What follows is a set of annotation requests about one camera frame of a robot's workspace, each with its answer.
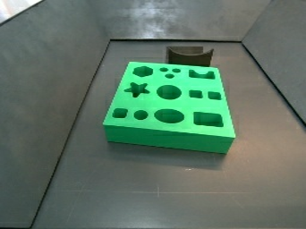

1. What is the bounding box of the black curved holder stand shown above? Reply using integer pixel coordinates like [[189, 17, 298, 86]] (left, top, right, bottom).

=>
[[165, 47, 213, 67]]

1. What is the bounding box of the green shape sorter board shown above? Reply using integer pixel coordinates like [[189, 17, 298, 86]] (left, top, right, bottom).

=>
[[102, 62, 235, 154]]

